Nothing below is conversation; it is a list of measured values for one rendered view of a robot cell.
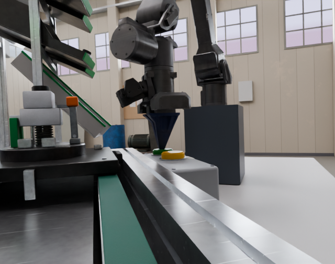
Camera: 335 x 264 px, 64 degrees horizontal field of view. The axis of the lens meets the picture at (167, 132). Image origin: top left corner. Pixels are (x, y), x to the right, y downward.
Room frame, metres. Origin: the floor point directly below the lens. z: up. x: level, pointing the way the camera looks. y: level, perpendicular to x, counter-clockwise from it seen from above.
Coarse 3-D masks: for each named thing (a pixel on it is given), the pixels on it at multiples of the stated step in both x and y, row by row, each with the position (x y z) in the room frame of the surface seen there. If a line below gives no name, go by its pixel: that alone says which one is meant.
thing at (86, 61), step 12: (0, 0) 0.68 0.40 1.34; (12, 0) 0.68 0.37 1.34; (0, 12) 0.68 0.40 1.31; (12, 12) 0.68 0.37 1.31; (24, 12) 0.68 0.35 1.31; (0, 24) 0.68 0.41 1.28; (12, 24) 0.68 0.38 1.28; (24, 24) 0.68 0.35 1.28; (12, 36) 0.80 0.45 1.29; (24, 36) 0.69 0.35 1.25; (48, 36) 0.69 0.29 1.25; (48, 48) 0.73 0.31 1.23; (60, 48) 0.69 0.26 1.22; (72, 48) 0.69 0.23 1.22; (72, 60) 0.77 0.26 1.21; (84, 60) 0.71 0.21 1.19
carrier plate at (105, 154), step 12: (84, 156) 0.46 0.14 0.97; (96, 156) 0.45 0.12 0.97; (108, 156) 0.45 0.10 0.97; (0, 168) 0.36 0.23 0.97; (12, 168) 0.36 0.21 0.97; (24, 168) 0.37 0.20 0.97; (36, 168) 0.37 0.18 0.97; (48, 168) 0.37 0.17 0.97; (60, 168) 0.38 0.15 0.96; (72, 168) 0.38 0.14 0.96; (84, 168) 0.39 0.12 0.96; (96, 168) 0.39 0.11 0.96; (108, 168) 0.40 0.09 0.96; (0, 180) 0.36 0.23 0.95; (12, 180) 0.36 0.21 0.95
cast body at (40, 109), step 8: (32, 88) 0.47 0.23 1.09; (40, 88) 0.47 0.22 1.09; (48, 88) 0.48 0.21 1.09; (24, 96) 0.46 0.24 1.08; (32, 96) 0.46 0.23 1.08; (40, 96) 0.46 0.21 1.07; (48, 96) 0.47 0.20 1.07; (24, 104) 0.46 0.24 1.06; (32, 104) 0.46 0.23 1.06; (40, 104) 0.46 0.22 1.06; (48, 104) 0.47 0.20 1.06; (24, 112) 0.46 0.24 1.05; (32, 112) 0.46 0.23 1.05; (40, 112) 0.46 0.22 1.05; (48, 112) 0.47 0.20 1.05; (56, 112) 0.47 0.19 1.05; (24, 120) 0.46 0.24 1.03; (32, 120) 0.46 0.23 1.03; (40, 120) 0.46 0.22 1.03; (48, 120) 0.47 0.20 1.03; (56, 120) 0.47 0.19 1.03
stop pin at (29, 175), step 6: (24, 174) 0.36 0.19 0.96; (30, 174) 0.36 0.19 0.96; (24, 180) 0.36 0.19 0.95; (30, 180) 0.36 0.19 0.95; (36, 180) 0.37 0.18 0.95; (24, 186) 0.36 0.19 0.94; (30, 186) 0.36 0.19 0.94; (36, 186) 0.37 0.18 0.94; (24, 192) 0.36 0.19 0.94; (30, 192) 0.36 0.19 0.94; (36, 192) 0.36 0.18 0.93; (30, 198) 0.36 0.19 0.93
